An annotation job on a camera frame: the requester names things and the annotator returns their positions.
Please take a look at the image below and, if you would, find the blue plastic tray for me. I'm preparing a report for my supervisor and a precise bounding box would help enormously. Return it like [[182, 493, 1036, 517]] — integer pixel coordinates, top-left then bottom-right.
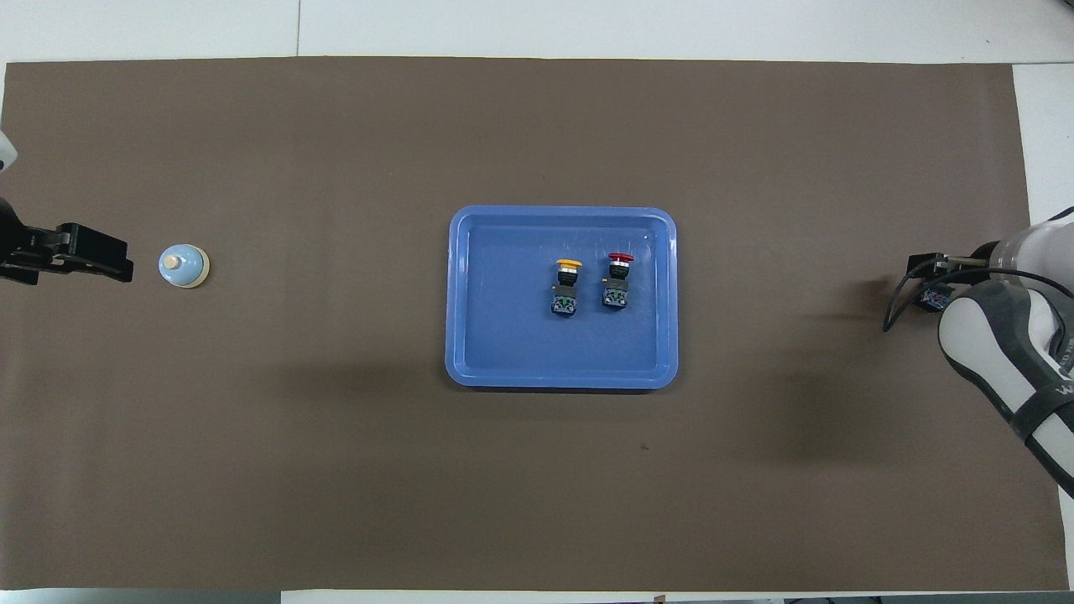
[[445, 206, 679, 391]]

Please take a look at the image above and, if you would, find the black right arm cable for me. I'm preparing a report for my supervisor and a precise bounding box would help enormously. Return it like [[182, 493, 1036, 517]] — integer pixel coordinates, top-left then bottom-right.
[[883, 256, 1074, 333]]

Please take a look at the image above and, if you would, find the red push button switch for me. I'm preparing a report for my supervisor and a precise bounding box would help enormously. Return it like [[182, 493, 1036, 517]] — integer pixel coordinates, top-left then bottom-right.
[[601, 252, 636, 311]]

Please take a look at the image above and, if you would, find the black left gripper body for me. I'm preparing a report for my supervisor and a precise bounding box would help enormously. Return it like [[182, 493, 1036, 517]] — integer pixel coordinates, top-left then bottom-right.
[[0, 197, 128, 266]]

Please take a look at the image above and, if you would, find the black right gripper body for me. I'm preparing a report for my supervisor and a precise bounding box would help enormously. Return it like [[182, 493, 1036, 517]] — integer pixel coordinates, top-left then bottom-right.
[[905, 252, 948, 283]]

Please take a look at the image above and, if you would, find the light blue call bell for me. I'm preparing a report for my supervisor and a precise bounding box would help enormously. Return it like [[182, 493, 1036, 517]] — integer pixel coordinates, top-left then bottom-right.
[[158, 243, 211, 289]]

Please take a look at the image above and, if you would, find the brown paper table mat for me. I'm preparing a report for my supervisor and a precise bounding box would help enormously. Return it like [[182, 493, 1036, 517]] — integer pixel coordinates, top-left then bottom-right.
[[0, 56, 1045, 592]]

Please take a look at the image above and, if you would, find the yellow push button switch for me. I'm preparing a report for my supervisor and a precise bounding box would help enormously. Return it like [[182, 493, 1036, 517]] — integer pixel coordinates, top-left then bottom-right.
[[550, 258, 584, 318]]

